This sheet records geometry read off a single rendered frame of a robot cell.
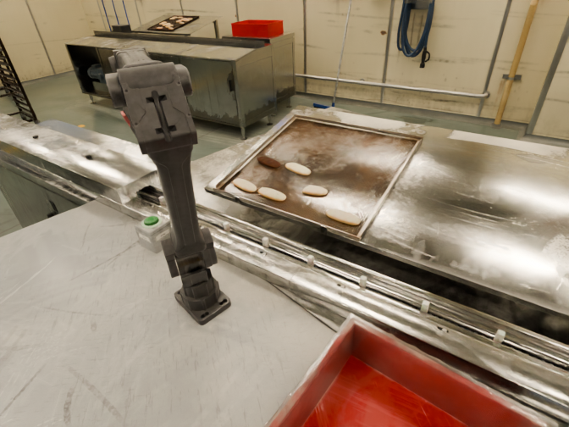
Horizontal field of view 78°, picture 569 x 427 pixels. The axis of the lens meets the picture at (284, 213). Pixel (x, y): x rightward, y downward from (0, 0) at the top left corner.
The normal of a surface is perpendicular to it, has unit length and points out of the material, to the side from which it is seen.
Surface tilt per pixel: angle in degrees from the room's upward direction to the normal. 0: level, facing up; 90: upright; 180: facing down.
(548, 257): 10
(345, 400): 0
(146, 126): 45
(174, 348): 0
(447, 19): 90
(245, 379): 0
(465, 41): 90
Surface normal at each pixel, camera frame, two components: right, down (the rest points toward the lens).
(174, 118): 0.26, -0.23
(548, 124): -0.55, 0.49
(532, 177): -0.14, -0.72
